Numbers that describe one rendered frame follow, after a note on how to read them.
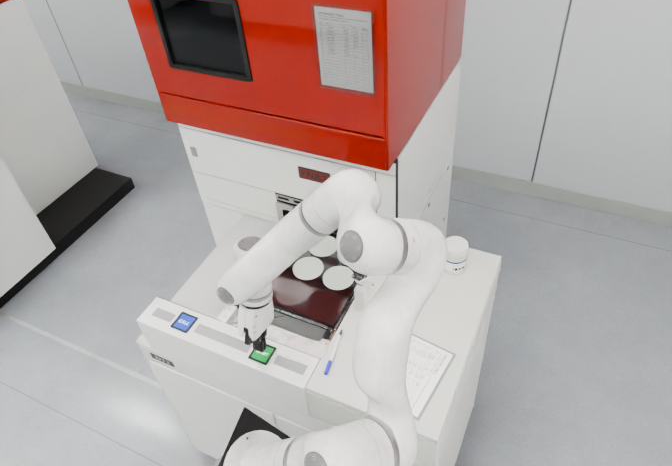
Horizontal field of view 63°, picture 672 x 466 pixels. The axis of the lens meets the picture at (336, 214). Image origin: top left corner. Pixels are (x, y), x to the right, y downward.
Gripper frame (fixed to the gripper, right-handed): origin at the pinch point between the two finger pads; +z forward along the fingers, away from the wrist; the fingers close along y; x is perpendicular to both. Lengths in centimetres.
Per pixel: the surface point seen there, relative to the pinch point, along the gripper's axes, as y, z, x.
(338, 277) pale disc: -37.9, 3.3, 4.7
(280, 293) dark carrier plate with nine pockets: -25.6, 5.9, -9.2
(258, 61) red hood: -41, -60, -23
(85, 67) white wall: -216, 29, -304
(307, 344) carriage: -14.2, 10.2, 6.4
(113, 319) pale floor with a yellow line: -55, 91, -130
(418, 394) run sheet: -5.6, 3.1, 41.9
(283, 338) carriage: -13.3, 10.4, -1.0
